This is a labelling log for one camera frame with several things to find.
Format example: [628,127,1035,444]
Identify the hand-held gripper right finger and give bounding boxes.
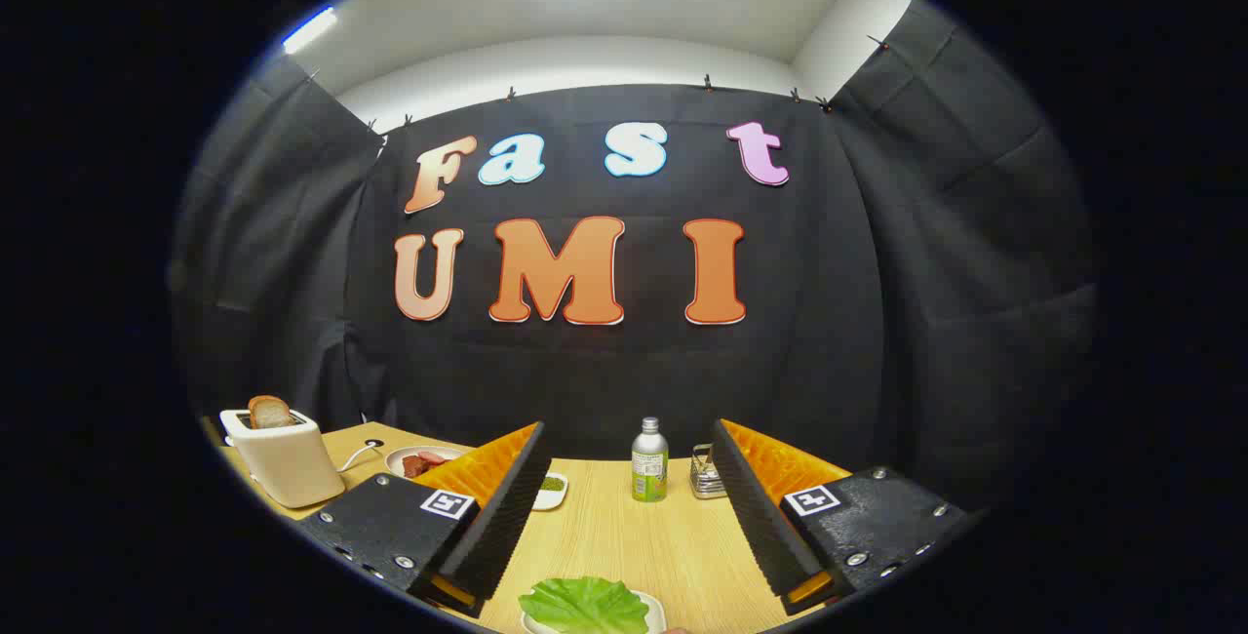
[710,418,968,615]

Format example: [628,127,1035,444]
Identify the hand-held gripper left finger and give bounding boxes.
[295,421,555,618]

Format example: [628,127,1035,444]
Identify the ceiling light strip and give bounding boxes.
[283,8,338,55]

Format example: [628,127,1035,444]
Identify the white toaster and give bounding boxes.
[219,408,346,509]

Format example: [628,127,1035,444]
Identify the grey round plate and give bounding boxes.
[385,446,469,479]

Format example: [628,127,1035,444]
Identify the white plate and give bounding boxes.
[522,590,668,634]

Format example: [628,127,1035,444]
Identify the white toaster cable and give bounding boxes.
[334,439,384,473]

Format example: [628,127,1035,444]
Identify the silver bottle with green label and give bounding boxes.
[631,416,670,503]

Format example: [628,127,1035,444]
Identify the green lettuce leaf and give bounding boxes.
[518,576,651,634]

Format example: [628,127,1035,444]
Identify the black backdrop cloth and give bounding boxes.
[168,0,1101,508]

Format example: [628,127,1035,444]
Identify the metal wire utensil holder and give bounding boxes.
[690,444,728,500]

